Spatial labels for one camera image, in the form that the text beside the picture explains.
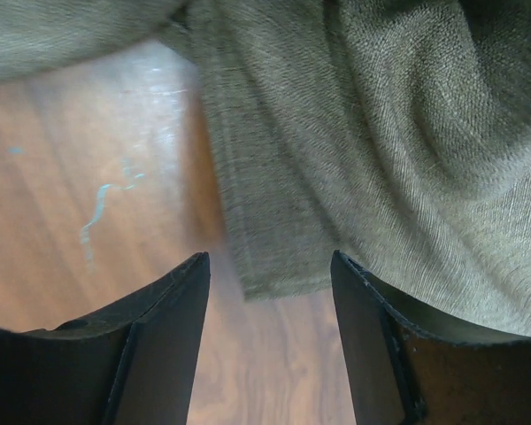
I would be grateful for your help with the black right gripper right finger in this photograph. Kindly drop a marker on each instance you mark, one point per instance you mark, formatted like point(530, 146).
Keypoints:
point(409, 363)

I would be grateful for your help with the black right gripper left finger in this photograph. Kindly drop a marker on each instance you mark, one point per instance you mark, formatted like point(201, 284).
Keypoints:
point(130, 362)

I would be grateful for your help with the brown cloth napkin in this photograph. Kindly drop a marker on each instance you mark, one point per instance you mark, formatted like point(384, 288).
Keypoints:
point(399, 131)

